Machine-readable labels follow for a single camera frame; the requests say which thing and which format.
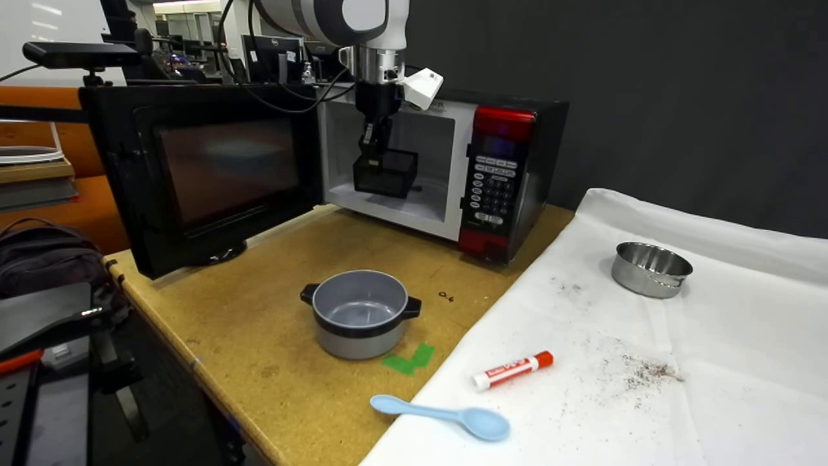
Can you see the black backpack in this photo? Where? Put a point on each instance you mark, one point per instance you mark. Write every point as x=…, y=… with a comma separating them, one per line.
x=43, y=260

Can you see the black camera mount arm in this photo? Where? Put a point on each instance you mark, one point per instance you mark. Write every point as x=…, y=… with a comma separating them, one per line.
x=39, y=112

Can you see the white paper sheet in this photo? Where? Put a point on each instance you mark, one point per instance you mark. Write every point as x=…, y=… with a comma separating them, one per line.
x=605, y=344

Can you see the red white marker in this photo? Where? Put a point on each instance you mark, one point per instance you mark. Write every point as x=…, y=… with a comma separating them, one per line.
x=508, y=370

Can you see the black stereo camera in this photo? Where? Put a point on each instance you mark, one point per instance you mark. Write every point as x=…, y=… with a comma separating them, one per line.
x=80, y=55

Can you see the dark grey backdrop curtain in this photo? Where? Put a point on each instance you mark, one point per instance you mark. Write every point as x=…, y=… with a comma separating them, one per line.
x=690, y=87

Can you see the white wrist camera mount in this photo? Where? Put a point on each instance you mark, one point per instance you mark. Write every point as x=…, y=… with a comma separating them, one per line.
x=424, y=88

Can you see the black mesh box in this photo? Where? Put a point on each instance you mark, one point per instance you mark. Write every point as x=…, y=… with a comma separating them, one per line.
x=389, y=176

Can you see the stack of books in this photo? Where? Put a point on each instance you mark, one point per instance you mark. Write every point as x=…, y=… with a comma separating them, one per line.
x=34, y=171

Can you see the black tripod stand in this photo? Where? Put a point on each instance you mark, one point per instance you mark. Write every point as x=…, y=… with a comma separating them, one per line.
x=52, y=414

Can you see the steel bowl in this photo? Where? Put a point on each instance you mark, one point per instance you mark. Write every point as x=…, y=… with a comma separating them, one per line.
x=649, y=281

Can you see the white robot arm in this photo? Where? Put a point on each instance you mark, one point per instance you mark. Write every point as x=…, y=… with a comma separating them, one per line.
x=337, y=22

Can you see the light blue plastic spoon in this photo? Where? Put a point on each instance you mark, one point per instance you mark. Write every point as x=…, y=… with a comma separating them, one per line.
x=483, y=422

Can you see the red microwave door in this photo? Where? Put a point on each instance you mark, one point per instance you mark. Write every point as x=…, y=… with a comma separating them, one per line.
x=217, y=171

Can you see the orange sofa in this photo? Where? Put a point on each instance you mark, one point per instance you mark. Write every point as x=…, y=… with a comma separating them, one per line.
x=94, y=207

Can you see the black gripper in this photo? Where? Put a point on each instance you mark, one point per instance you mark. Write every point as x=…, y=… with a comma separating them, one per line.
x=378, y=106

